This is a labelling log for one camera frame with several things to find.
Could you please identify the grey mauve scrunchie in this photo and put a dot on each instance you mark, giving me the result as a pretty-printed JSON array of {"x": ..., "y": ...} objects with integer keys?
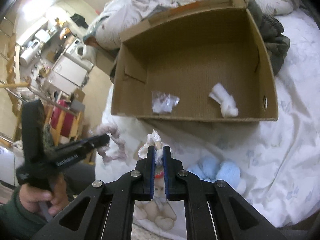
[{"x": 115, "y": 149}]

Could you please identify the white low cabinet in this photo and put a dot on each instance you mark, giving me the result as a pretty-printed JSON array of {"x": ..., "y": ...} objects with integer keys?
[{"x": 65, "y": 76}]

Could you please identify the white washing machine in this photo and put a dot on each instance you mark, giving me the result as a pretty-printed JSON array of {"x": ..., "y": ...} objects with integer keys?
[{"x": 75, "y": 50}]

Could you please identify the clear plastic bag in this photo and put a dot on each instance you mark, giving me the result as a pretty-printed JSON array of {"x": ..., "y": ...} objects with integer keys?
[{"x": 163, "y": 103}]

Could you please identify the small floor cardboard box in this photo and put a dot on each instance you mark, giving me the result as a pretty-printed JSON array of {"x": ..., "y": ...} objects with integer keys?
[{"x": 79, "y": 95}]

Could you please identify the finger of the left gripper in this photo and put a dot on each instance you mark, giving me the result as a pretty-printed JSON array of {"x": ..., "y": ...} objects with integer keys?
[{"x": 83, "y": 146}]

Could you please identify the white floral duvet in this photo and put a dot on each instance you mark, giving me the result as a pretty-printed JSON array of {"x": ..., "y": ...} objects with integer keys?
[{"x": 278, "y": 160}]

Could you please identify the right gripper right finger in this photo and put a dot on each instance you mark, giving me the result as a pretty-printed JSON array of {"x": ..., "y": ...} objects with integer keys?
[{"x": 171, "y": 167}]

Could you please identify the dark camouflage jacket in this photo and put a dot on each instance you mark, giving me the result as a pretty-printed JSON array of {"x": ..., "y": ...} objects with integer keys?
[{"x": 271, "y": 30}]

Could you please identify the brown cardboard box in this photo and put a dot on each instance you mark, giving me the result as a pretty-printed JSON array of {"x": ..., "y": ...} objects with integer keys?
[{"x": 186, "y": 51}]

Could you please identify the fluffy light blue scrunchie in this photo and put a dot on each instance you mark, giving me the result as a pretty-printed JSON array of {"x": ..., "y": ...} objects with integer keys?
[{"x": 210, "y": 169}]

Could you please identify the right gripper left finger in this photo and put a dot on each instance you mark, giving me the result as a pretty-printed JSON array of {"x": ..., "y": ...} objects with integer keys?
[{"x": 146, "y": 180}]

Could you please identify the person's left hand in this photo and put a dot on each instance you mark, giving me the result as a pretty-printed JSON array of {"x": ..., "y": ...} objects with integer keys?
[{"x": 43, "y": 202}]

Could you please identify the beige waffle blanket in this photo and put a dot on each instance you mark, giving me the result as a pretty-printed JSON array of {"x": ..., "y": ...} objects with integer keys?
[{"x": 118, "y": 15}]

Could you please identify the white rolled sock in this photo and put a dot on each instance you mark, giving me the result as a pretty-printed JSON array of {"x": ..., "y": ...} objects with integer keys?
[{"x": 226, "y": 101}]

